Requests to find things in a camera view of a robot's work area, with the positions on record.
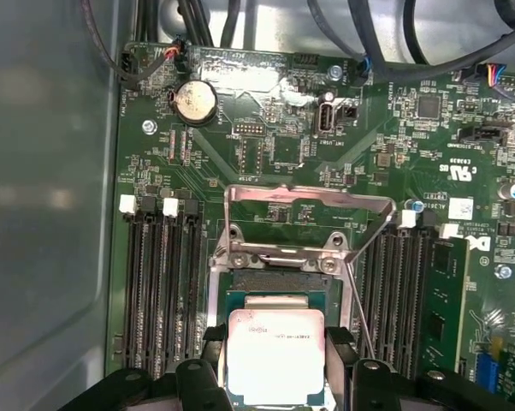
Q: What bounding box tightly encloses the thick black cable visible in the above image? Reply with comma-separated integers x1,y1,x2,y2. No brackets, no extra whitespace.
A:
402,0,515,82
306,0,389,80

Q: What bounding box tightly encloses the green Dell motherboard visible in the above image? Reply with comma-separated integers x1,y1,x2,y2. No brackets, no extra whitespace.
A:
104,40,515,411

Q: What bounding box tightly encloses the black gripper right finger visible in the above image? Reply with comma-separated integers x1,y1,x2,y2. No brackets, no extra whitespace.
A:
324,327,515,411

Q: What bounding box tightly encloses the silver coin battery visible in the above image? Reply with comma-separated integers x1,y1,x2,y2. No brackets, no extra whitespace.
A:
171,79,218,125

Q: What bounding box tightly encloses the CPU socket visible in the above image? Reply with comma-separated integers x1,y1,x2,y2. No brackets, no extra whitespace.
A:
206,229,356,343

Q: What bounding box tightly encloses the metal socket locking lever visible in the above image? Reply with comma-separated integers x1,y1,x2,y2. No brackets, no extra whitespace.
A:
344,258,376,360

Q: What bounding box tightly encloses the green RAM stick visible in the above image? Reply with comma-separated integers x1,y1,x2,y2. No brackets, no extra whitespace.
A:
428,238,471,377

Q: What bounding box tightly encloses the black cable bundle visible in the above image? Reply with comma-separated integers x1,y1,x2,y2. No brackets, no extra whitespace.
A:
133,0,216,49

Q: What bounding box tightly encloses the silver topped CPU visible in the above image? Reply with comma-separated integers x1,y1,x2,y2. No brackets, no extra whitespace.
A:
223,289,328,407

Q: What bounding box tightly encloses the black open PC case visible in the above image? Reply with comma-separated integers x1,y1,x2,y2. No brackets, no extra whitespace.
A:
0,0,515,386

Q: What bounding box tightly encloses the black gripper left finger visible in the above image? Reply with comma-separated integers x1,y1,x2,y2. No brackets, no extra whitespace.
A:
58,325,233,411

